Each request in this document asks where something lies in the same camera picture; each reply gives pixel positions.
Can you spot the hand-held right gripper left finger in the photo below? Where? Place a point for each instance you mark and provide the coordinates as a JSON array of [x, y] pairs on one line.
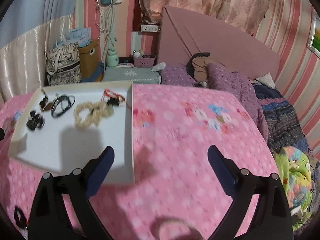
[[102, 165]]

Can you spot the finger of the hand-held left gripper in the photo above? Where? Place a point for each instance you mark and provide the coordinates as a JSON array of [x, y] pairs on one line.
[[1, 133]]

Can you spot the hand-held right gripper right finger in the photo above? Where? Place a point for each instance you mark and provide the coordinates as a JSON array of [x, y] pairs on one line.
[[221, 165]]

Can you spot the white shallow cardboard box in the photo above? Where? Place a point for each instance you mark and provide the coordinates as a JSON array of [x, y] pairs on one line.
[[75, 150]]

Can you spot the black hair claw clip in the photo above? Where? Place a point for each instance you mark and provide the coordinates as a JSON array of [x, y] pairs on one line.
[[35, 121]]

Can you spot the cream scrunchie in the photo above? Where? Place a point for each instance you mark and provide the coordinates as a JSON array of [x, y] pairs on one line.
[[80, 117]]

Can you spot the pink floral bedsheet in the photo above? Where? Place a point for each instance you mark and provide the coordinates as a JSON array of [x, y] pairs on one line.
[[187, 142]]

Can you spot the green cartoon blanket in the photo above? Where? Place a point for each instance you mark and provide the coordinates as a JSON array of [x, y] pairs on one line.
[[295, 180]]

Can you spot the dark blue striped blanket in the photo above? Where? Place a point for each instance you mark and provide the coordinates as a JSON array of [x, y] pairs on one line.
[[282, 120]]

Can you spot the white satin curtain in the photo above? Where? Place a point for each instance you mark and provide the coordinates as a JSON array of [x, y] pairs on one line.
[[22, 60]]

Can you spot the purple dotted pillow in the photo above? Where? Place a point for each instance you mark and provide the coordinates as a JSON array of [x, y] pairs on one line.
[[235, 87], [177, 76]]

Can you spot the black scrunchie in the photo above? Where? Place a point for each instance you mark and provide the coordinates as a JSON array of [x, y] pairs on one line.
[[17, 217]]

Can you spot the black and white tote bag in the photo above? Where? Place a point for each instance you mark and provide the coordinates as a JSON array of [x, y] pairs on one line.
[[63, 65]]

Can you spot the teal nightstand cloth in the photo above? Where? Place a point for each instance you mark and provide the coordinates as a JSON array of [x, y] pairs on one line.
[[130, 75]]

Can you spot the white pillow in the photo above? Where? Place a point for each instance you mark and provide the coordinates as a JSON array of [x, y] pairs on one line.
[[266, 80]]

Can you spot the green jar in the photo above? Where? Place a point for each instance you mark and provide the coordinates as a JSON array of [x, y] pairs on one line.
[[112, 60]]

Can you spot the brown cardboard box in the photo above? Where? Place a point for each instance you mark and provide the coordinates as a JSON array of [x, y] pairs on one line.
[[87, 60]]

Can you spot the small black device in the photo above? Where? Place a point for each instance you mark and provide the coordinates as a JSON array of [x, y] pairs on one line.
[[125, 60]]

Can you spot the pink plastic basket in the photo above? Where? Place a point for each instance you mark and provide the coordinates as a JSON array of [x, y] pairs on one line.
[[143, 61]]

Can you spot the white crumpled cloth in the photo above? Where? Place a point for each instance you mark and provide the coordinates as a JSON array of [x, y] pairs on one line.
[[158, 66]]

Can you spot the pink headboard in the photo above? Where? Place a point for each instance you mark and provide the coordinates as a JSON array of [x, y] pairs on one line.
[[225, 40]]

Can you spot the pale blue paper bag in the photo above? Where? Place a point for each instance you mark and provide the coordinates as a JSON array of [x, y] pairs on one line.
[[80, 35]]

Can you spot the pale blue curtain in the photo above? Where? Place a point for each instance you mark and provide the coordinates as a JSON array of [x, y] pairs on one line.
[[32, 5]]

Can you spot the white power strip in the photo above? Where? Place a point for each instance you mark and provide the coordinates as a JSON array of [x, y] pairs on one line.
[[150, 28]]

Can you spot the pink patterned curtain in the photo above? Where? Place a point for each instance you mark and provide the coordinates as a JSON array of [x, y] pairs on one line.
[[205, 2]]

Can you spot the white picture frame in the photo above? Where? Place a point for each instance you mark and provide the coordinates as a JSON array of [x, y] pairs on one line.
[[314, 37]]

